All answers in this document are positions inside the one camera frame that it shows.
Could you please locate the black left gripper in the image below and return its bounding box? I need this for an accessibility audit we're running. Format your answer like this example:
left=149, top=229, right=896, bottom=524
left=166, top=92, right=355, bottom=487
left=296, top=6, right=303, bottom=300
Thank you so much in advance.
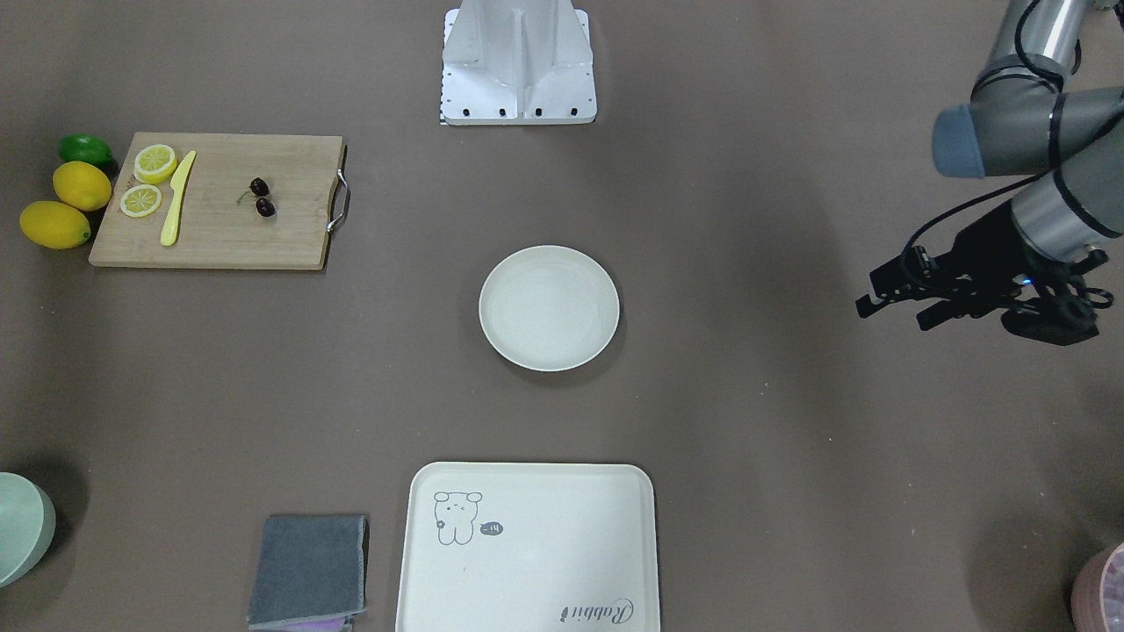
left=855, top=201, right=1041, bottom=332

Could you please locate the round beige plate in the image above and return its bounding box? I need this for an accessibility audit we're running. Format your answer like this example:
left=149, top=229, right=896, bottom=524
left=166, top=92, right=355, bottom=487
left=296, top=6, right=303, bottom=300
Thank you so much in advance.
left=478, top=245, right=622, bottom=372

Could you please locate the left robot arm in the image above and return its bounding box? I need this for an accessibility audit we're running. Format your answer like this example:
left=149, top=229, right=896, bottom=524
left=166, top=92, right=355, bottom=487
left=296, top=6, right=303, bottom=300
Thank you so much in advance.
left=856, top=1, right=1123, bottom=347

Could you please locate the white rabbit tray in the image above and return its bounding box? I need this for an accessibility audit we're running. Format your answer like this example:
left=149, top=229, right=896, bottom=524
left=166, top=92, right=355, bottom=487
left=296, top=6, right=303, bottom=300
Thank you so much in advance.
left=396, top=463, right=661, bottom=631

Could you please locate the dark red cherry pair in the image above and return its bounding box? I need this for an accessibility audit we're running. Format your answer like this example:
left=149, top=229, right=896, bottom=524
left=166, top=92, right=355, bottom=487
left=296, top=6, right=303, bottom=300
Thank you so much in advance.
left=235, top=177, right=277, bottom=219

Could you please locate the grey folded cloth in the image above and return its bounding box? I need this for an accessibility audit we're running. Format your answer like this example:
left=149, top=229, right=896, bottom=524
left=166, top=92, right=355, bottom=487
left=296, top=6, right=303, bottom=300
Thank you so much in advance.
left=248, top=513, right=368, bottom=631

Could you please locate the bamboo cutting board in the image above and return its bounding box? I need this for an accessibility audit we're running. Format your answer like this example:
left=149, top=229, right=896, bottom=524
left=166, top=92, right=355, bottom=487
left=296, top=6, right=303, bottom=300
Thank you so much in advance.
left=89, top=132, right=348, bottom=269

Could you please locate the yellow plastic knife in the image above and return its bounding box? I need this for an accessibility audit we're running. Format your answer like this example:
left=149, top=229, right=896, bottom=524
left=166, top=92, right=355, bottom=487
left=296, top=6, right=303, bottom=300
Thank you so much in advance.
left=160, top=148, right=197, bottom=247

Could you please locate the lemon slice upper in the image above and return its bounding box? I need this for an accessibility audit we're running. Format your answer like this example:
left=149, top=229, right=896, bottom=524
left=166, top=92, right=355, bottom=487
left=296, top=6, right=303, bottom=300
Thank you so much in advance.
left=133, top=144, right=179, bottom=186

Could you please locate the lemon slice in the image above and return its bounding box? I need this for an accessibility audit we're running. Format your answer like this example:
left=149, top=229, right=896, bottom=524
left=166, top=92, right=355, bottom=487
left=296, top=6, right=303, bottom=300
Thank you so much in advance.
left=118, top=183, right=164, bottom=219
left=133, top=144, right=179, bottom=186

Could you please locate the lemon slice lower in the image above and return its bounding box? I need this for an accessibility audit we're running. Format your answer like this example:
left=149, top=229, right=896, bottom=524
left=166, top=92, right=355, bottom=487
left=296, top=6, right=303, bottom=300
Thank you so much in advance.
left=118, top=183, right=164, bottom=219

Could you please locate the yellow lemon near lime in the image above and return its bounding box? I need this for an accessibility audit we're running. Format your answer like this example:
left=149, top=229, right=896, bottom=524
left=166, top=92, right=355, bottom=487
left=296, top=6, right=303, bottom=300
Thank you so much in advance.
left=52, top=161, right=112, bottom=213

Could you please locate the green lime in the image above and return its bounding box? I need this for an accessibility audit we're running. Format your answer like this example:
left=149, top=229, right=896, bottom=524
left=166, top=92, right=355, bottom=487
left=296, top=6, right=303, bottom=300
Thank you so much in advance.
left=57, top=133, right=116, bottom=169

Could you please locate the yellow lemon outer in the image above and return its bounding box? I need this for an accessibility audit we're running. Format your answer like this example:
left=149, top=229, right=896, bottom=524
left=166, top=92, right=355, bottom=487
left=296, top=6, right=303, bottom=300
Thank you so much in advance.
left=19, top=201, right=92, bottom=249

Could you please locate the mint green bowl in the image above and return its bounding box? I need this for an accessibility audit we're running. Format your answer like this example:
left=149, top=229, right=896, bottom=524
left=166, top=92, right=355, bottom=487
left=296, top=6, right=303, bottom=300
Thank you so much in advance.
left=1, top=472, right=56, bottom=587

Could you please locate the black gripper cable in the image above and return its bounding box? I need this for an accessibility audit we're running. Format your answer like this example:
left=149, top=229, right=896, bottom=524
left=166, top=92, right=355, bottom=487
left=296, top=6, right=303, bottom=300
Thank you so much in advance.
left=900, top=171, right=1046, bottom=291

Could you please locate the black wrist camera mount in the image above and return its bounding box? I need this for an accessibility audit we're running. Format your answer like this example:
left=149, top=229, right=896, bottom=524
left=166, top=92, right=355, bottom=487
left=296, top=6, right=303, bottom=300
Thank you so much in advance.
left=1000, top=247, right=1115, bottom=347

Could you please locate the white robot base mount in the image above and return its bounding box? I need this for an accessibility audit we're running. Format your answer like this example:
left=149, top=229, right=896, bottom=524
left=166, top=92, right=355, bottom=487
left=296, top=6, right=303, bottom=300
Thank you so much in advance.
left=439, top=1, right=598, bottom=126

